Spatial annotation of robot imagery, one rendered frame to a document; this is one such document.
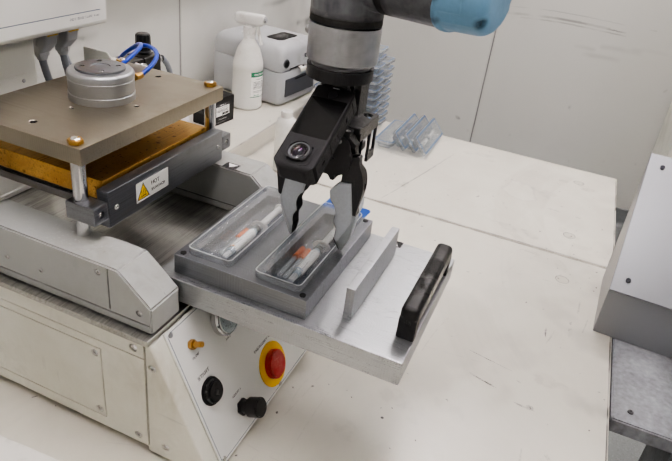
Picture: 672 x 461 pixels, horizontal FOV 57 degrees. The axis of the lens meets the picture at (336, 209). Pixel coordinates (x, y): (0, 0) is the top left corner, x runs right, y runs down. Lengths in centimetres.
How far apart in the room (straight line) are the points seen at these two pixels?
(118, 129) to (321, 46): 25
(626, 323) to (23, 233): 91
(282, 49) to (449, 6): 118
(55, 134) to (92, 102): 9
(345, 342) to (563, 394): 45
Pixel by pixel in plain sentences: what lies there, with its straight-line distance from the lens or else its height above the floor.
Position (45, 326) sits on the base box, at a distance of 81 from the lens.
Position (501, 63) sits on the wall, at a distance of 314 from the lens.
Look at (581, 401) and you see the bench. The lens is 101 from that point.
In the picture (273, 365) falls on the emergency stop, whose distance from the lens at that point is 86.
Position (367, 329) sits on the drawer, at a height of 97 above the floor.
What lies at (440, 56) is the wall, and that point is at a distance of 319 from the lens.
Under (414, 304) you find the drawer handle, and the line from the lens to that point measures 64.
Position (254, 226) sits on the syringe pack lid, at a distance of 75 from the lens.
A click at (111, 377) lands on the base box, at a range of 78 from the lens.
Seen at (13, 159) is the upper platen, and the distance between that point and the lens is 82.
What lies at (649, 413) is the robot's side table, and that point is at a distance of 105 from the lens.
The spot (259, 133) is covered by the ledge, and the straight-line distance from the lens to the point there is 156.
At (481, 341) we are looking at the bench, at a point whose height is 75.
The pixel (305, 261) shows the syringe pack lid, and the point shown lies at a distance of 69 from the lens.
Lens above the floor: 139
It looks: 29 degrees down
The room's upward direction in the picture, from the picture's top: 7 degrees clockwise
